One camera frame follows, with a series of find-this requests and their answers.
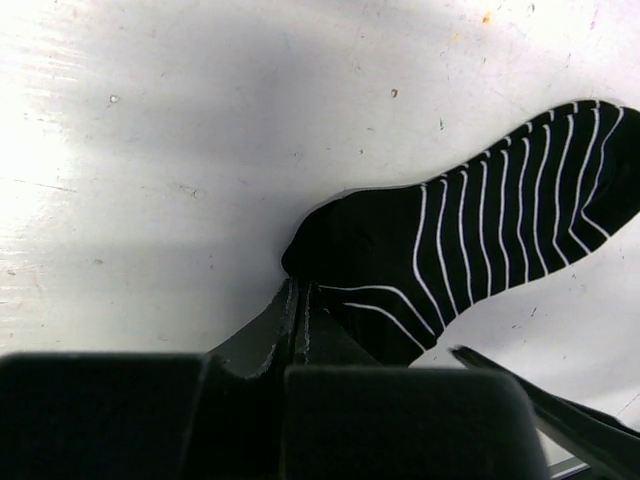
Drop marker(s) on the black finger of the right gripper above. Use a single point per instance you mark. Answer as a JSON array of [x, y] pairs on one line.
[[596, 438]]

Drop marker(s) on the black sock thin white stripes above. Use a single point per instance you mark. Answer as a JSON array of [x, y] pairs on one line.
[[396, 266]]

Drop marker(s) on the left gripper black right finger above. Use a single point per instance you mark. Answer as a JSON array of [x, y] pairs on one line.
[[347, 417]]

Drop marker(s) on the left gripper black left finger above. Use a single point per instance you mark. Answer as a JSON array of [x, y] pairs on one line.
[[122, 415]]

